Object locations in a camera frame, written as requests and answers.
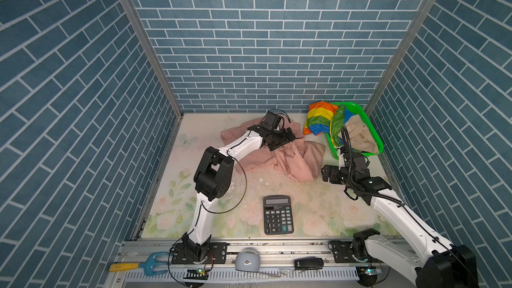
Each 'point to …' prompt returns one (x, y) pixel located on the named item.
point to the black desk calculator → (277, 214)
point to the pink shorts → (297, 160)
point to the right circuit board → (368, 275)
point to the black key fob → (308, 262)
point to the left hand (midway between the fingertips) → (291, 140)
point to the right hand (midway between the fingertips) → (329, 168)
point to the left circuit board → (196, 274)
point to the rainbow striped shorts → (326, 118)
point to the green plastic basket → (358, 110)
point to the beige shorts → (361, 138)
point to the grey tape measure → (248, 260)
